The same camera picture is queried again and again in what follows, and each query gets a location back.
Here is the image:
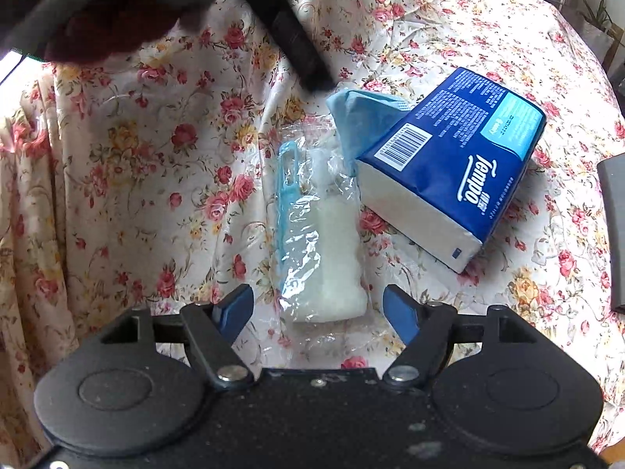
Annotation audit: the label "dark red gloved hand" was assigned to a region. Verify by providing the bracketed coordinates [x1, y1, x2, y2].
[0, 0, 216, 66]

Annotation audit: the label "clear bag cotton swabs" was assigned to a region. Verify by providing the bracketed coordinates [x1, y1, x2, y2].
[273, 115, 370, 335]

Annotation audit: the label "blue Tempo tissue pack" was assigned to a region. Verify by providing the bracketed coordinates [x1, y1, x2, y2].
[356, 68, 546, 273]

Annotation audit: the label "floral tablecloth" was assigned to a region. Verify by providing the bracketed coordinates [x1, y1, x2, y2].
[1, 0, 624, 467]

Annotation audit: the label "light blue face mask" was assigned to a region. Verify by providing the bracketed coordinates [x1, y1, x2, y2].
[326, 89, 413, 176]

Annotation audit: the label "white potted plant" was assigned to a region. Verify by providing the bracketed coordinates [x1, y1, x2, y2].
[579, 0, 624, 77]

